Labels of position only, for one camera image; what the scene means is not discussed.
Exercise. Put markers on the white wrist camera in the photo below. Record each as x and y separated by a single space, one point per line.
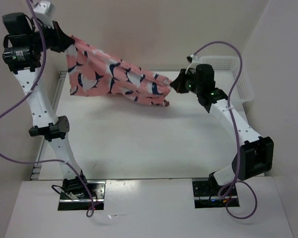
192 59
44 11

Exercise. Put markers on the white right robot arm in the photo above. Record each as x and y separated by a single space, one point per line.
254 152

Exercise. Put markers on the pink shark print shorts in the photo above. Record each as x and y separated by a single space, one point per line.
92 72

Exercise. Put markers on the white plastic mesh basket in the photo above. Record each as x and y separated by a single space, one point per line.
227 70

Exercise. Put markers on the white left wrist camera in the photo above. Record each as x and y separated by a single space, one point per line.
44 11

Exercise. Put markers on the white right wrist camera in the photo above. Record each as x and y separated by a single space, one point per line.
192 59

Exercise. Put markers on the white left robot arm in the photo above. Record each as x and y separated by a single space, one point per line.
23 46

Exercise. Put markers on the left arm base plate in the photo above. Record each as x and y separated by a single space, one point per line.
81 202

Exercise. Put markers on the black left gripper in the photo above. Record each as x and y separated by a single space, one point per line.
61 40

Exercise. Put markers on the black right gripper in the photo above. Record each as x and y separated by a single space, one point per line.
178 83

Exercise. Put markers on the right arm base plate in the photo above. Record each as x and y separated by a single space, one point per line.
205 198

